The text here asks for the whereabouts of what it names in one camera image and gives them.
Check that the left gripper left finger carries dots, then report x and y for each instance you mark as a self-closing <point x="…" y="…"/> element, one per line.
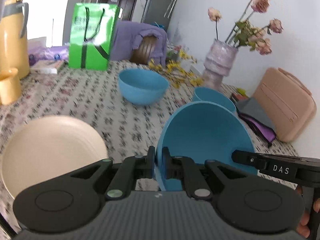
<point x="125" y="175"/>

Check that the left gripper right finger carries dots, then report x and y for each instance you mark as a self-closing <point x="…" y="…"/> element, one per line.
<point x="185" y="170"/>

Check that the blue bowl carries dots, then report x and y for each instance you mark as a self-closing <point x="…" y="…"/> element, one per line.
<point x="210" y="95"/>
<point x="142" y="87"/>
<point x="201" y="130"/>

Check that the beige plate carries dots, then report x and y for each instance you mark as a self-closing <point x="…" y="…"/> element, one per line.
<point x="47" y="148"/>

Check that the right hand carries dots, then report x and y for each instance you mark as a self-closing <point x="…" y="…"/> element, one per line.
<point x="302" y="227"/>

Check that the pink small suitcase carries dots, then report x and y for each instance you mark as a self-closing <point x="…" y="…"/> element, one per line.
<point x="287" y="102"/>

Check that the calligraphy print tablecloth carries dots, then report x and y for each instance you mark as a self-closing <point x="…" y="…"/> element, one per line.
<point x="109" y="126"/>

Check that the grey purple folded cloth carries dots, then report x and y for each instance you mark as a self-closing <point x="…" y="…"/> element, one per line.
<point x="249" y="110"/>

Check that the yellow flower branch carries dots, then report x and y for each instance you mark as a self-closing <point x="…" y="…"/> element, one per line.
<point x="180" y="68"/>

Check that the purple textured vase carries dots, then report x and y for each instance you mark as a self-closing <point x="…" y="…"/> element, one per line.
<point x="218" y="63"/>

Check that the chair with purple blanket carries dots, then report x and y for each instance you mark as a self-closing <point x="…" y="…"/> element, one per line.
<point x="129" y="36"/>

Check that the small white box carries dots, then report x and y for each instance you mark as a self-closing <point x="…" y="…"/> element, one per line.
<point x="47" y="67"/>

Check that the purple tissue pack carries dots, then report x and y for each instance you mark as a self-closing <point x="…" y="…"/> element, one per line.
<point x="48" y="53"/>

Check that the yellow mug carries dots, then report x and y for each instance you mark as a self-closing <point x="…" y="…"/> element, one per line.
<point x="10" y="87"/>

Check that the green paper bag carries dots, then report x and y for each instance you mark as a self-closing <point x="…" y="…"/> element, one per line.
<point x="91" y="36"/>

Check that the dried pink roses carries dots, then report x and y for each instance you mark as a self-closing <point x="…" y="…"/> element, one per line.
<point x="245" y="34"/>

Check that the grey refrigerator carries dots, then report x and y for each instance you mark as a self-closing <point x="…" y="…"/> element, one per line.
<point x="158" y="12"/>

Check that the yellow thermos jug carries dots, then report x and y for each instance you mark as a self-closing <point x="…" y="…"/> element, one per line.
<point x="14" y="43"/>

